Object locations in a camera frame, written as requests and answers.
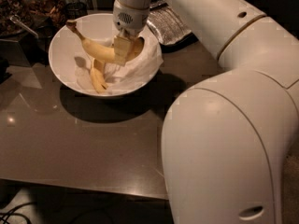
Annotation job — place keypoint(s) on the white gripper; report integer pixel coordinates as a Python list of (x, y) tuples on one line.
[(130, 20)]

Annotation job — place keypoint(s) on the large yellow banana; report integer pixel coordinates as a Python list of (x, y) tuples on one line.
[(101, 52)]

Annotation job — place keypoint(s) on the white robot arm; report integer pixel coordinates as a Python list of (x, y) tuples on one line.
[(225, 139)]

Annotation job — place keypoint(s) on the small yellow banana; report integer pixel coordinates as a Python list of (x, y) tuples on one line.
[(97, 76)]

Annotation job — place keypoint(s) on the white ceramic bowl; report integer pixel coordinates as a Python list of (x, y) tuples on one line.
[(66, 53)]

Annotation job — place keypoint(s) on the white paper napkin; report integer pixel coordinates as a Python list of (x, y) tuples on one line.
[(125, 79)]

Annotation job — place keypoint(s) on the silver insulated lunch bag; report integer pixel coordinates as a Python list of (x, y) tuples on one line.
[(166, 24)]

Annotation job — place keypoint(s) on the black mesh cup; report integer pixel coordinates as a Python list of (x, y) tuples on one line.
[(75, 10)]

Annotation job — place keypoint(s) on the glass jar of snacks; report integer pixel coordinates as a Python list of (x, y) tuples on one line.
[(10, 8)]

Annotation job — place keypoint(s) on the metal scoop handle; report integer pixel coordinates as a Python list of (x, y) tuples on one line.
[(15, 19)]

